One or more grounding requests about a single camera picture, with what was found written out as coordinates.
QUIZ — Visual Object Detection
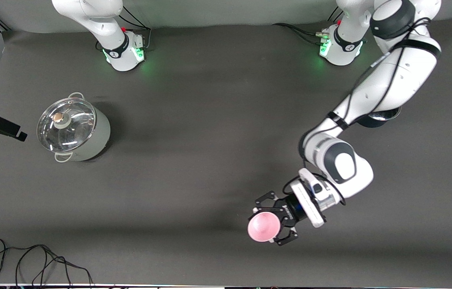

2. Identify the pink plastic cup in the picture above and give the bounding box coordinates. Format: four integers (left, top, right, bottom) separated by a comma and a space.
247, 212, 282, 242

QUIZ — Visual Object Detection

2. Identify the glass pot lid copper knob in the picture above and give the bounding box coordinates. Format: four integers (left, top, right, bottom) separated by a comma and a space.
36, 98, 97, 153

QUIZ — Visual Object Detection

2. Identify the dark grey table cover sheet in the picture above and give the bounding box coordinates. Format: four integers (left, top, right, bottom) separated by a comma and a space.
0, 14, 452, 287

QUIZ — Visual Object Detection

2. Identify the grey-green stock pot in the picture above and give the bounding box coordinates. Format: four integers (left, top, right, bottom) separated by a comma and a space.
36, 92, 111, 163

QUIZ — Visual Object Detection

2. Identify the dark blue saucepan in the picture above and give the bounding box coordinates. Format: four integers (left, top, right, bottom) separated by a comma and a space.
356, 106, 403, 128

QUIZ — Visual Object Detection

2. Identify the glass saucepan lid blue knob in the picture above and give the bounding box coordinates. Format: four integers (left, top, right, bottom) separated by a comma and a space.
369, 108, 401, 121

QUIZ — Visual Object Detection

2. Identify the thin black loose cable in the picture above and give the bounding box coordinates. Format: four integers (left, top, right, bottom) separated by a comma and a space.
0, 238, 94, 287

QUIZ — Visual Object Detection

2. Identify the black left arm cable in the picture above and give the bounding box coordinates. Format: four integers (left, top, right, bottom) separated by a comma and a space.
282, 16, 433, 206

